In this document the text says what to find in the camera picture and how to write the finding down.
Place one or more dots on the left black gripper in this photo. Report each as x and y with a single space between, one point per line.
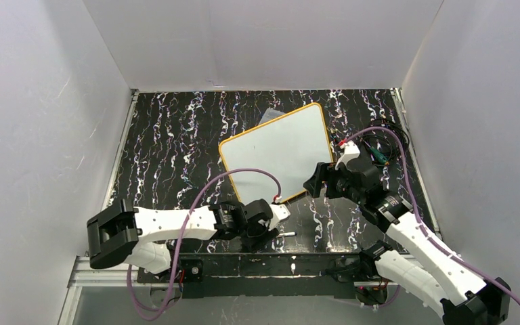
256 220

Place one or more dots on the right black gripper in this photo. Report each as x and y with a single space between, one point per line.
329 181

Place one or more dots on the white whiteboard marker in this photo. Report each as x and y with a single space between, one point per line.
287 234

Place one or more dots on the yellow framed whiteboard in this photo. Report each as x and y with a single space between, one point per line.
277 157

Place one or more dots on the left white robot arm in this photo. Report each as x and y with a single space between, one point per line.
123 233

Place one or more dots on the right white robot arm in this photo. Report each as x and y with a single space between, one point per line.
438 278

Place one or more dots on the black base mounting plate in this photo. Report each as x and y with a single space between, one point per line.
277 288

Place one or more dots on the clear plastic compartment box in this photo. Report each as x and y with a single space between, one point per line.
270 114

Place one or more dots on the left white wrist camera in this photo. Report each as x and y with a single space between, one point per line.
280 213

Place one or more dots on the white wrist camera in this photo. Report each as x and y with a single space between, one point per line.
350 151
280 213

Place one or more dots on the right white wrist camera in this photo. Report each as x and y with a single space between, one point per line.
350 151

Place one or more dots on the aluminium frame rail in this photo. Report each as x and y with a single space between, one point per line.
107 278

